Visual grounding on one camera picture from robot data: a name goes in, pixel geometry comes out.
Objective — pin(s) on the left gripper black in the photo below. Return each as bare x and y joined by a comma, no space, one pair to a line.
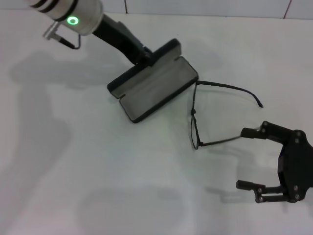
117,36

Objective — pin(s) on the black glasses case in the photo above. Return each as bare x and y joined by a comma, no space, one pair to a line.
156,90

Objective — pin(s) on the black thin-framed glasses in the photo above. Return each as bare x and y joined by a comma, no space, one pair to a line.
193,112

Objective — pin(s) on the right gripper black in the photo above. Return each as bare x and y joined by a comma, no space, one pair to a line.
296,166

